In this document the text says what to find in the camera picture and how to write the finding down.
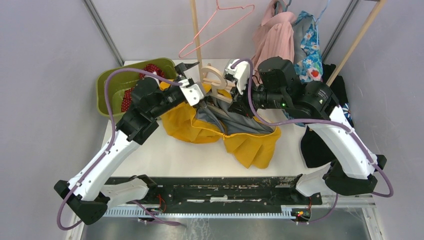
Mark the black garment with flower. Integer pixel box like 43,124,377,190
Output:
300,75,354,168

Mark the green plastic basket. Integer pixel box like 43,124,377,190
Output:
96,57,177,122

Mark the blue floral garment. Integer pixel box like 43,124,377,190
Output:
281,10,324,128

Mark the pink garment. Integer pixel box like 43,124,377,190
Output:
251,0,297,71

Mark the red polka dot skirt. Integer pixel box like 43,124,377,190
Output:
120,63,165,113

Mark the yellow skirt grey lining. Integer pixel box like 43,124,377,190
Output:
161,100,282,169

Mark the pink wire hanger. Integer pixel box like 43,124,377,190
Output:
177,0,256,59

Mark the wooden clothes rack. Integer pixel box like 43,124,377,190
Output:
187,0,387,86

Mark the purple cable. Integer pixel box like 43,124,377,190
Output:
230,58,395,225
56,68,186,231

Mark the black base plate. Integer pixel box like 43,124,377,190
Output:
109,176,323,215

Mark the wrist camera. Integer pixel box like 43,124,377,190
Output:
223,59,251,95
179,78,206,106

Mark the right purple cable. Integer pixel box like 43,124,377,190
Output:
230,58,395,225

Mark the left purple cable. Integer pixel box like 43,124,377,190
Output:
56,68,186,231

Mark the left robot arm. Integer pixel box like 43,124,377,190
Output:
54,62,206,225

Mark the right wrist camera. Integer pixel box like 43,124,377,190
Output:
223,59,251,95

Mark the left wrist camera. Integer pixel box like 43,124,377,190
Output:
179,78,206,106

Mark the wooden hanger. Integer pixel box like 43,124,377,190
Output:
200,64,276,124

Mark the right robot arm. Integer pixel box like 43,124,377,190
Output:
224,56,387,197

